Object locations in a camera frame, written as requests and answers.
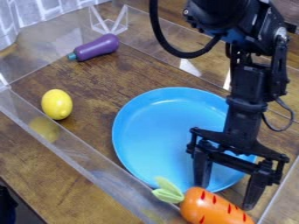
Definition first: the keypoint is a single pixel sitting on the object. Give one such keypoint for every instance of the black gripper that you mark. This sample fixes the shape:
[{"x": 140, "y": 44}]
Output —
[{"x": 218, "y": 147}]

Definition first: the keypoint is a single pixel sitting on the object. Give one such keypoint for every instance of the orange toy carrot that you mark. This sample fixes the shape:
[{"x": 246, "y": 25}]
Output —
[{"x": 202, "y": 207}]

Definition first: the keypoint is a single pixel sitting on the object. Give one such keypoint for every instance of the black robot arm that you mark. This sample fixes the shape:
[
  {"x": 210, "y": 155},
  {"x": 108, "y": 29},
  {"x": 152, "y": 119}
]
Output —
[{"x": 253, "y": 28}]

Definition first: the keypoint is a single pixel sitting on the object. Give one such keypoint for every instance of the blue plastic plate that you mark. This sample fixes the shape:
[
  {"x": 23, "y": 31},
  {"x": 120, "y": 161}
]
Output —
[{"x": 152, "y": 132}]

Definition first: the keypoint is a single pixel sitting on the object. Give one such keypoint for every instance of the yellow toy lemon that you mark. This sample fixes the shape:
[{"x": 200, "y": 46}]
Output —
[{"x": 57, "y": 104}]

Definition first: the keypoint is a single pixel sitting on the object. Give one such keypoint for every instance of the purple toy eggplant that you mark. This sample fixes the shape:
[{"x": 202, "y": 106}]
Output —
[{"x": 101, "y": 46}]

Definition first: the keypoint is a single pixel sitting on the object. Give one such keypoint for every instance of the grey patterned curtain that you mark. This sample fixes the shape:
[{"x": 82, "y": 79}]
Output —
[{"x": 22, "y": 13}]

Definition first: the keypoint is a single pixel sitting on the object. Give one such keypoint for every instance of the clear acrylic enclosure wall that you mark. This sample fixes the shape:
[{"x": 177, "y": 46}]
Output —
[{"x": 71, "y": 180}]

